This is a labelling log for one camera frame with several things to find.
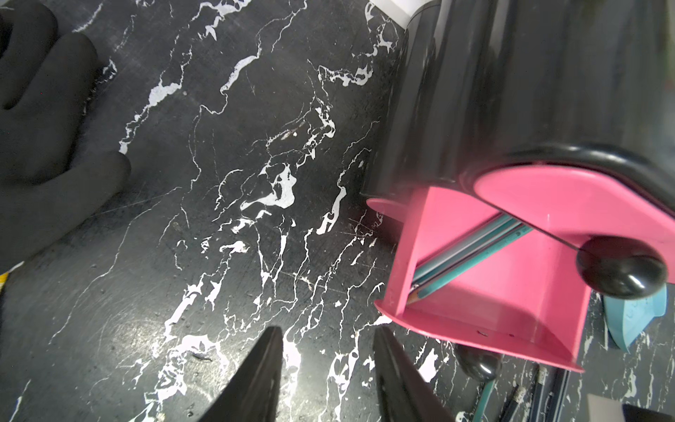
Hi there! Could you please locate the teal plastic dustpan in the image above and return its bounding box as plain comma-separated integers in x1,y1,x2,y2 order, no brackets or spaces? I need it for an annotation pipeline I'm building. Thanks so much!
603,287,667,353

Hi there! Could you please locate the black glove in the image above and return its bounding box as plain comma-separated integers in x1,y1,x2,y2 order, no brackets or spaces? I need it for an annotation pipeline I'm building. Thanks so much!
1,1,131,274

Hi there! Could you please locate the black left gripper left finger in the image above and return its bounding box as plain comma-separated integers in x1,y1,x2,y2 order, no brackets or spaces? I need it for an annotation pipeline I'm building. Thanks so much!
200,326,283,422

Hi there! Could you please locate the dark pencil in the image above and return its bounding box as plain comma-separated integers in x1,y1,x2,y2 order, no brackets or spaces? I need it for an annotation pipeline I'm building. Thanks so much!
412,215,520,285

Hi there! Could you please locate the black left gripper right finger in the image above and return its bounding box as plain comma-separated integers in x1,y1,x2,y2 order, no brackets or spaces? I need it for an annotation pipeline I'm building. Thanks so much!
374,326,452,422

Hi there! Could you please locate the black drawer cabinet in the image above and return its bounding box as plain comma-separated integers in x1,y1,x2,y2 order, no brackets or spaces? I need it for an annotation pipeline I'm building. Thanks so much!
362,1,674,213

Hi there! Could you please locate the teal pencil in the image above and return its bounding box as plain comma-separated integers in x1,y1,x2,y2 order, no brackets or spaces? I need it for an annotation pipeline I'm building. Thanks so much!
406,224,533,304

